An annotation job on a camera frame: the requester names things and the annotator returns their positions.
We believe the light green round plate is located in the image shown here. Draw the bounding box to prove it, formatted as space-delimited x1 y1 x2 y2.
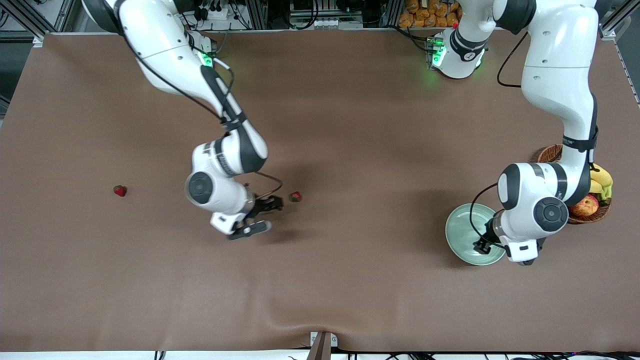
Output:
445 203 507 266

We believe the brown table cloth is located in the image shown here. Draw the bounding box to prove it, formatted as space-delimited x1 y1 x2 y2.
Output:
0 27 640 353

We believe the red yellow apple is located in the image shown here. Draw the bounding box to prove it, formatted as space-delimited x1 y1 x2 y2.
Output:
570 194 600 217

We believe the brown wicker basket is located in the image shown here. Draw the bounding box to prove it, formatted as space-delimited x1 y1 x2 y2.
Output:
537 144 612 224

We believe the white terminal block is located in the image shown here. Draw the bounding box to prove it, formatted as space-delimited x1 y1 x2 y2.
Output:
289 17 364 31

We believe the white power strip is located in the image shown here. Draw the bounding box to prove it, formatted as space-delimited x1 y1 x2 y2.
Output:
197 4 232 22

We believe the orange bread roll pile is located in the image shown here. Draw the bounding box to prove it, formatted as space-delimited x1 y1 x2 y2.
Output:
398 0 463 29

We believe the black camera cable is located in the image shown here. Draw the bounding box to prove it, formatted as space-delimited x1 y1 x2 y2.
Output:
117 25 285 201
469 30 531 250

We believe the metal table edge bracket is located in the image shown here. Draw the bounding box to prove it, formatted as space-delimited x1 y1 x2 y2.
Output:
306 331 339 360

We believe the aluminium frame profile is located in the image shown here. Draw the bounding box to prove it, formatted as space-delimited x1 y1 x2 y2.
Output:
0 0 46 48
600 0 640 41

